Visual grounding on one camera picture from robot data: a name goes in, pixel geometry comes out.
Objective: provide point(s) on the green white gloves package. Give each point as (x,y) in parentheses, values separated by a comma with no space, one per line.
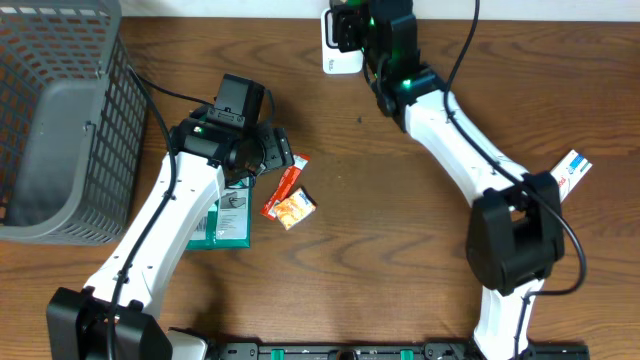
(226,225)

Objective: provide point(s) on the orange tissue pack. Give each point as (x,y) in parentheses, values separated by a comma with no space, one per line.
(294,208)

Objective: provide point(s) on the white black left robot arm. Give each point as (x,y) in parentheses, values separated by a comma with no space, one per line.
(115,314)

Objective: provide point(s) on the red stick sachet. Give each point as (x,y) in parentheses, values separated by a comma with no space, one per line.
(285,185)

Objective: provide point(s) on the white slim box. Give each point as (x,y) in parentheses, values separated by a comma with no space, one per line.
(569,171)

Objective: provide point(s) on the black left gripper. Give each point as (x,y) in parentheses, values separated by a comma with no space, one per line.
(278,138)

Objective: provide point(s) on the grey plastic mesh basket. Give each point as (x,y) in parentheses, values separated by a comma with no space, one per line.
(72,123)

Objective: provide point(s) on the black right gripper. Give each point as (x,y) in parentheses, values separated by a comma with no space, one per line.
(351,19)

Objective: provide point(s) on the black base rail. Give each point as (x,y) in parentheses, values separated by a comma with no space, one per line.
(375,351)

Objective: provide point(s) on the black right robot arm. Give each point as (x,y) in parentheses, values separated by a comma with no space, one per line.
(514,237)

